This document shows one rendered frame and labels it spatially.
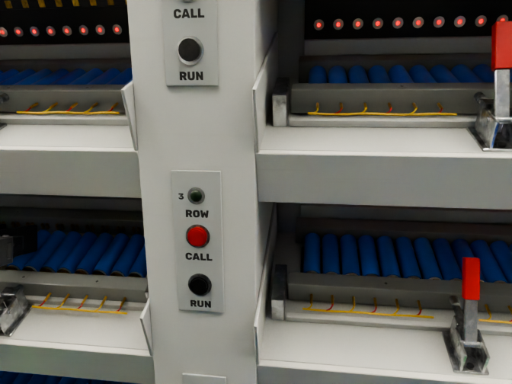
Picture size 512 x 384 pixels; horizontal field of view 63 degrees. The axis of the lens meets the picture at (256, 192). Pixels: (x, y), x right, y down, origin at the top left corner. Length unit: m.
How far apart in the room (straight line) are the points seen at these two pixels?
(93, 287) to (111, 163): 0.15
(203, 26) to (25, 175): 0.20
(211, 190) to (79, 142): 0.12
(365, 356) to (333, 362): 0.03
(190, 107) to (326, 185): 0.12
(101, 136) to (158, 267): 0.12
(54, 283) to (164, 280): 0.15
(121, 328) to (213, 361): 0.10
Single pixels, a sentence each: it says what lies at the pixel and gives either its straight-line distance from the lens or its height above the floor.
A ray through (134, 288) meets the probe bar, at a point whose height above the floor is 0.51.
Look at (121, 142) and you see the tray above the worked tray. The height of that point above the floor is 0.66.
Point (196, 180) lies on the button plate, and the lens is 0.33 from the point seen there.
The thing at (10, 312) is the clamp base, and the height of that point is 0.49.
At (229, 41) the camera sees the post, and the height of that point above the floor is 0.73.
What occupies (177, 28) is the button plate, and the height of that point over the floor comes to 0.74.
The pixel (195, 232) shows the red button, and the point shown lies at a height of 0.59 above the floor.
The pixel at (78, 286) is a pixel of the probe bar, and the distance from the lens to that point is 0.47.
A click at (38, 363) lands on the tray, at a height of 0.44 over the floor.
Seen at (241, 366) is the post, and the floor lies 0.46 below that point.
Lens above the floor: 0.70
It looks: 14 degrees down
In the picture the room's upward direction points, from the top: straight up
